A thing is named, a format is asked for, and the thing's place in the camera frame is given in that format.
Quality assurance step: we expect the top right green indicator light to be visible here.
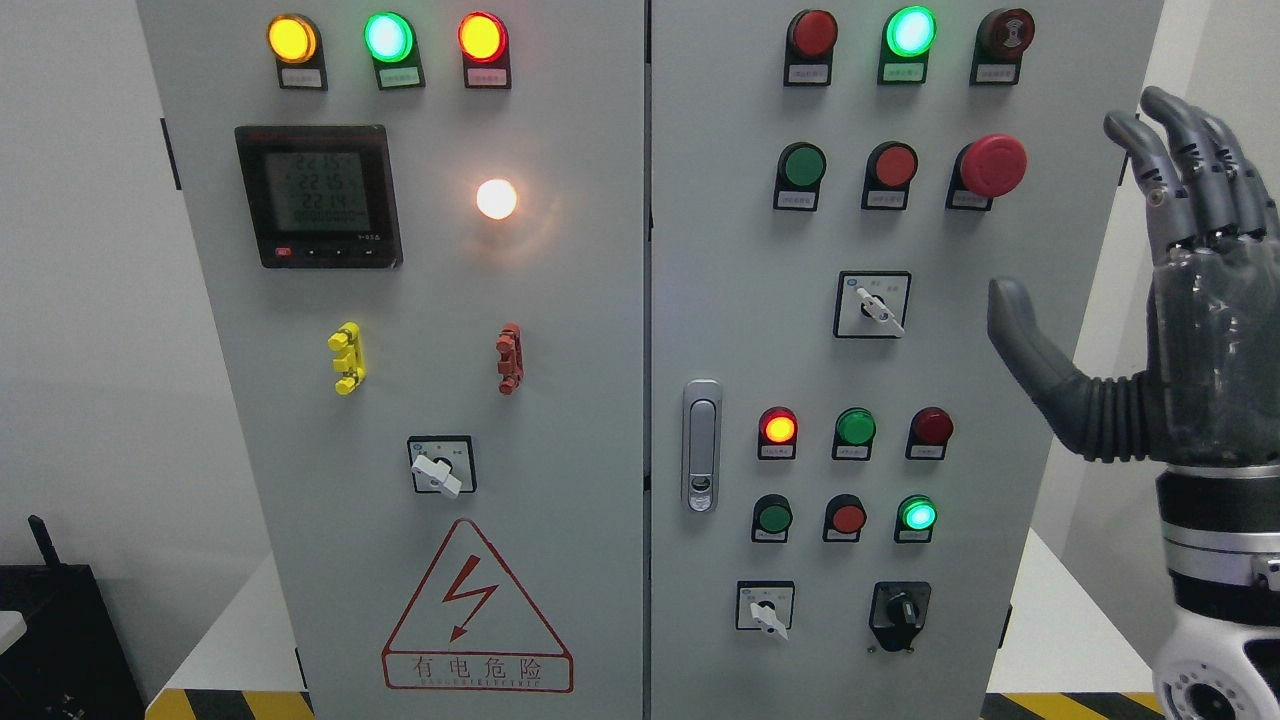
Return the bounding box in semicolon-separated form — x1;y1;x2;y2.
877;4;937;86

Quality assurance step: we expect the left door gray rotary switch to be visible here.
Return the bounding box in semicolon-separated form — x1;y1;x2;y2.
407;436;477;498

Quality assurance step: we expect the white glowing indicator light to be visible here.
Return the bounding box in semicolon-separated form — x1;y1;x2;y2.
475;178;518;222

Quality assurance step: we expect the upper green push button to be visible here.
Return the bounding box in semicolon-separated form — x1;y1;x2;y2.
772;142;827;211

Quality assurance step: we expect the lit red indicator light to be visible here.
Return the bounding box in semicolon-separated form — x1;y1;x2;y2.
756;406;797;460

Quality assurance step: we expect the lower red push button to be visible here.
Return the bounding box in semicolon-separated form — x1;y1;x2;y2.
822;495;867;543

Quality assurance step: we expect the top left red indicator light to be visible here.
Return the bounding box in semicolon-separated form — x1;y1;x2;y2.
457;12;512;88

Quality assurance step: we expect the gray robotic hand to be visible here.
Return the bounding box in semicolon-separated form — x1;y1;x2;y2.
987;86;1279;468

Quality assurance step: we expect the dark green indicator light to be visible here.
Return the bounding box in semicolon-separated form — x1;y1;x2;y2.
831;407;877;461

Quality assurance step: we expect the black key selector switch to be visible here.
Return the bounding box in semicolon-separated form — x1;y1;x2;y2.
868;582;932;652

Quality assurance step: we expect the black device with antenna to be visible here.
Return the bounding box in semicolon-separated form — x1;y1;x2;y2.
1;515;145;719

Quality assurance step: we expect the black digital power meter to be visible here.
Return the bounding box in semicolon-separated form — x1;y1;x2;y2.
236;124;403;269

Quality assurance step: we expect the red emergency stop button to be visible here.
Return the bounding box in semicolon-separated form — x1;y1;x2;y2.
945;133;1029;211

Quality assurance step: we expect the silver door latch handle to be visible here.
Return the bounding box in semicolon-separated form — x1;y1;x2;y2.
680;379;722;512

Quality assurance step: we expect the lit green push button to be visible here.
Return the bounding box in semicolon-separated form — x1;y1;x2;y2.
893;495;938;544

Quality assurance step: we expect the lower green push button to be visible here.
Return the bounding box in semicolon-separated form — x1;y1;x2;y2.
750;493;794;543

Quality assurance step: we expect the red terminal connector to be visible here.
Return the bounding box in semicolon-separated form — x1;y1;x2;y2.
495;323;524;396

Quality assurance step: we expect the top left green indicator light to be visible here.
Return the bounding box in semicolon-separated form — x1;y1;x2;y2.
362;12;425;90

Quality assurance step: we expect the gray electrical cabinet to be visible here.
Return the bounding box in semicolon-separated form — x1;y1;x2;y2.
138;1;1164;719

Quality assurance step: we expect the red electrical hazard sticker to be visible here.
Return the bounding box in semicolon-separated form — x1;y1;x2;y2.
381;518;573;693

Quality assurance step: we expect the top right red indicator light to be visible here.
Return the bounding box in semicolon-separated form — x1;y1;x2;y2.
783;9;838;87

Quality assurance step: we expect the dark red buzzer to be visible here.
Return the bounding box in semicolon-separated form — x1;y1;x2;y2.
969;8;1036;86

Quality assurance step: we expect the yellow terminal connector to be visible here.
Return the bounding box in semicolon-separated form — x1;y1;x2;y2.
326;322;367;396

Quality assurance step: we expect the red push button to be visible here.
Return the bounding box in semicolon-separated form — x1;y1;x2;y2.
822;495;867;543
861;141;919;211

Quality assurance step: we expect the yellow indicator light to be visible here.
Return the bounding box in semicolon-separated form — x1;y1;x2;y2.
266;13;328;91

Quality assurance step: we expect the upper red push button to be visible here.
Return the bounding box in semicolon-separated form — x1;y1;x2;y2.
861;141;919;211

